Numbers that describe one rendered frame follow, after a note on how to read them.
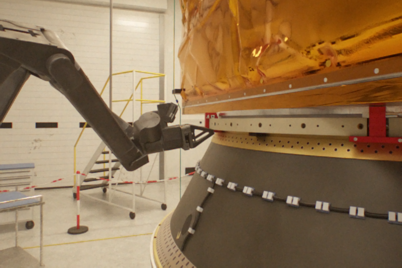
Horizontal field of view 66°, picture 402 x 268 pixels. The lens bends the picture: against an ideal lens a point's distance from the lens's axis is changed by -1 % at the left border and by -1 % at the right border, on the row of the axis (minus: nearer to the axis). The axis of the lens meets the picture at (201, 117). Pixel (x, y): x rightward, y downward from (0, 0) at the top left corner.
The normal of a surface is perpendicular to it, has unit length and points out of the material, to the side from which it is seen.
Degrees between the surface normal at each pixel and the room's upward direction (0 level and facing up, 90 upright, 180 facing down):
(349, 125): 90
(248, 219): 62
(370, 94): 90
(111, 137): 128
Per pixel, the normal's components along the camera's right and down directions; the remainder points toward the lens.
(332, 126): -0.63, 0.00
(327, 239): -0.54, -0.47
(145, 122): 0.02, -0.70
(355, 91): -0.95, 0.00
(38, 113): 0.33, 0.00
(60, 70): 0.60, 0.58
